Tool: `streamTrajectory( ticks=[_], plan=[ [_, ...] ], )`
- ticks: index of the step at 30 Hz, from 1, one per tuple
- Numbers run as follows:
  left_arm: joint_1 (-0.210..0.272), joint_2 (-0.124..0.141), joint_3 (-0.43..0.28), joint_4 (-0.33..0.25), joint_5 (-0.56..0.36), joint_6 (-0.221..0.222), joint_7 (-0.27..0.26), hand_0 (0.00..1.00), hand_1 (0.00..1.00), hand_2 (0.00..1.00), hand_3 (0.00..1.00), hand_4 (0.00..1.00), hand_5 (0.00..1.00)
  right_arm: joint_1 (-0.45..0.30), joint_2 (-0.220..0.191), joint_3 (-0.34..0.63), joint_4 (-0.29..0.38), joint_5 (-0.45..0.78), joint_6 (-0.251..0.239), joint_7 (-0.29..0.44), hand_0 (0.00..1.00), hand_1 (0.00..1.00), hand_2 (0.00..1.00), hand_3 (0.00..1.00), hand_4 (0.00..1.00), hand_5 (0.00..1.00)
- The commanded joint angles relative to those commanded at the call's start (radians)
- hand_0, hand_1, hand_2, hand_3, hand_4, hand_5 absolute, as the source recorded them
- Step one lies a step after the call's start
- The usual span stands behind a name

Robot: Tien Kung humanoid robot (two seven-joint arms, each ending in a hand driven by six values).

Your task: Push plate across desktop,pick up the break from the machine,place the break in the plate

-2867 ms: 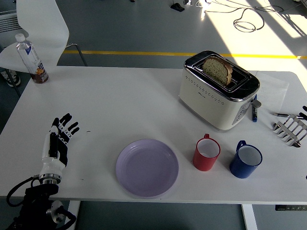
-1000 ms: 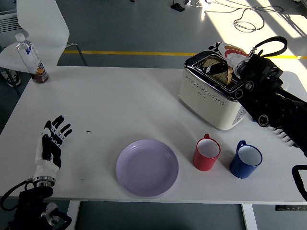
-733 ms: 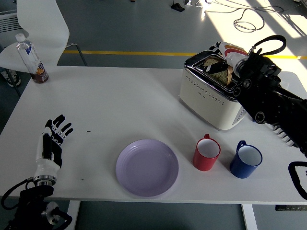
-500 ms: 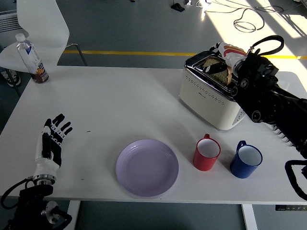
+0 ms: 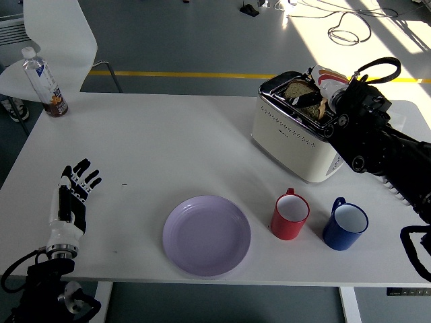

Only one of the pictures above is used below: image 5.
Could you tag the grey slatted rack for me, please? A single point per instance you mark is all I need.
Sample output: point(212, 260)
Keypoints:
point(11, 32)

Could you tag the purple round plate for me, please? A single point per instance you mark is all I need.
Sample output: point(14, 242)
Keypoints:
point(207, 235)

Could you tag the white table leg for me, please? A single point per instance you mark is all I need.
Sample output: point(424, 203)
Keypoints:
point(102, 299)
point(350, 306)

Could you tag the cream and chrome toaster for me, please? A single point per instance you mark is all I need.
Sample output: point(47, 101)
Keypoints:
point(289, 144)

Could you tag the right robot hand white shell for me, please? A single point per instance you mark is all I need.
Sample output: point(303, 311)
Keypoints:
point(328, 80)

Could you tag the blue enamel mug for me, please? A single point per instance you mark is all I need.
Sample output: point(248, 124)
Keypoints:
point(338, 240)

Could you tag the white shell chair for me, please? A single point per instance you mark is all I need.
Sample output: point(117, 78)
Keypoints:
point(57, 30)

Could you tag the black table control panel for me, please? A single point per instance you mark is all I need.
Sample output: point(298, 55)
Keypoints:
point(407, 292)

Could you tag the clear plastic drink bottle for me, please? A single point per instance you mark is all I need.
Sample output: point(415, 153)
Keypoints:
point(43, 80)

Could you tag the brown bread slice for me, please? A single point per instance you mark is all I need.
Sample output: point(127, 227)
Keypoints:
point(298, 89)

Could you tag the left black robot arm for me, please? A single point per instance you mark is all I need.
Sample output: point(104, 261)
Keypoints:
point(43, 282)

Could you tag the black floor object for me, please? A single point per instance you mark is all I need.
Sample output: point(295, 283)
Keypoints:
point(249, 10)

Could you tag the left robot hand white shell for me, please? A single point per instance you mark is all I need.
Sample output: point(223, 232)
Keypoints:
point(62, 235)

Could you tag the person's shoe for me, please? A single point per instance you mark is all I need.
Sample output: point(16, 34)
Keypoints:
point(5, 104)
point(19, 112)

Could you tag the red enamel mug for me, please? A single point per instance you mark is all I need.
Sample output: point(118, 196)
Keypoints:
point(286, 230)

